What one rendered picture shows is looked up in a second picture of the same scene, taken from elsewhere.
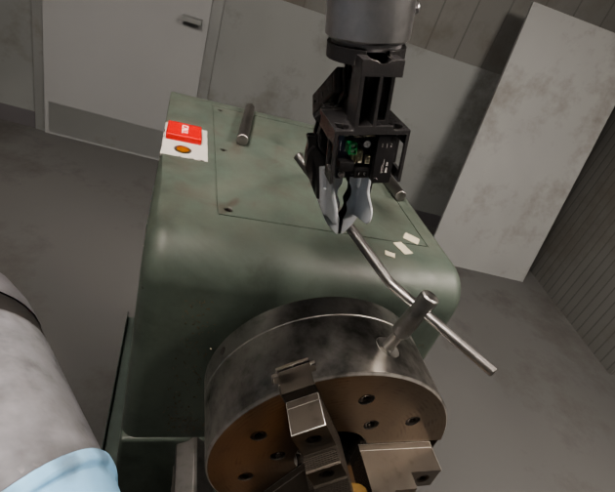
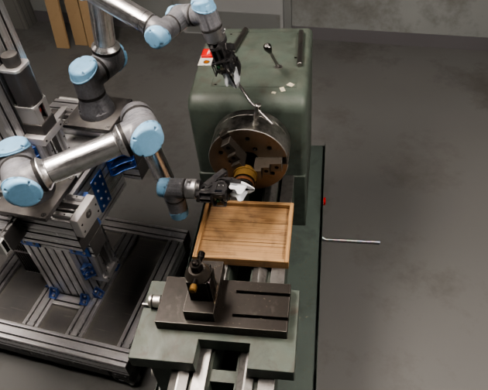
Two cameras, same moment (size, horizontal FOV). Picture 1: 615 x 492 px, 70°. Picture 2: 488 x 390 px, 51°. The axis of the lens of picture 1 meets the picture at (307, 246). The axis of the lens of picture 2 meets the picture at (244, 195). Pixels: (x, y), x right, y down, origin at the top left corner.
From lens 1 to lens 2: 156 cm
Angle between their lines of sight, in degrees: 30
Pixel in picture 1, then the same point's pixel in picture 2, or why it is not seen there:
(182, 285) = (199, 111)
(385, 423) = (259, 148)
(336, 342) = (237, 122)
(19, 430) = (149, 118)
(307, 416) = (225, 141)
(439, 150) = not seen: outside the picture
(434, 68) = not seen: outside the picture
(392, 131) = (225, 61)
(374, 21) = (210, 39)
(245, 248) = (217, 97)
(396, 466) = (265, 162)
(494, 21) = not seen: outside the picture
